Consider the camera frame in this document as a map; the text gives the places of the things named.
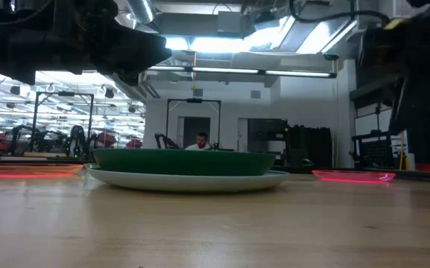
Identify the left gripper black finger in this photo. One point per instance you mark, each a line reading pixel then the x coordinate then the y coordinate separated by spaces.
pixel 136 52

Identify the large dark green plate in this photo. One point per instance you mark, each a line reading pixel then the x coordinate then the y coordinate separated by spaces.
pixel 185 162

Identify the small orange transparent plate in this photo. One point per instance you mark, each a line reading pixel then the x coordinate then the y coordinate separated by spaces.
pixel 28 170

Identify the large light blue plate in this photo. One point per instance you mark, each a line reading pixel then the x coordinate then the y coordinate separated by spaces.
pixel 185 183

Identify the small pink transparent plate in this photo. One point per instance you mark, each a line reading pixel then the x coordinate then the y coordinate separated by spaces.
pixel 352 175

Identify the black background robot arm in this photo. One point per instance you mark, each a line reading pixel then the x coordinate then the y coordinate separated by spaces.
pixel 76 139
pixel 164 141

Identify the long ceiling light bar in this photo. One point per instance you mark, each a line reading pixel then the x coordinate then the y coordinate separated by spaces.
pixel 229 70

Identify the white board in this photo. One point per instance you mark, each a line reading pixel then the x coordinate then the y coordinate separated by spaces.
pixel 367 123

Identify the person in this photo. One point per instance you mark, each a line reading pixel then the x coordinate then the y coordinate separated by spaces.
pixel 200 141

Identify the yellow pole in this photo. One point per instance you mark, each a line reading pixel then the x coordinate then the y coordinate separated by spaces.
pixel 401 156

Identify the black pegboard cart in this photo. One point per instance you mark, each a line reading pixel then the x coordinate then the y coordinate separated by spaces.
pixel 376 152

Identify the black cabinet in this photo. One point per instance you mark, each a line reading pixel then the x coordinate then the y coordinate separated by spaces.
pixel 309 145

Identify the silver air duct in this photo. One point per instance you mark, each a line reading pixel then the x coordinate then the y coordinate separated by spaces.
pixel 142 10

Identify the black rig frame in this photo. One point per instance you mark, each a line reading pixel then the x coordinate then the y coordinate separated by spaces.
pixel 65 94
pixel 194 100

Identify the black wall screen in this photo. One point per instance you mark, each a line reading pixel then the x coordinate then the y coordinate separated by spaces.
pixel 267 130

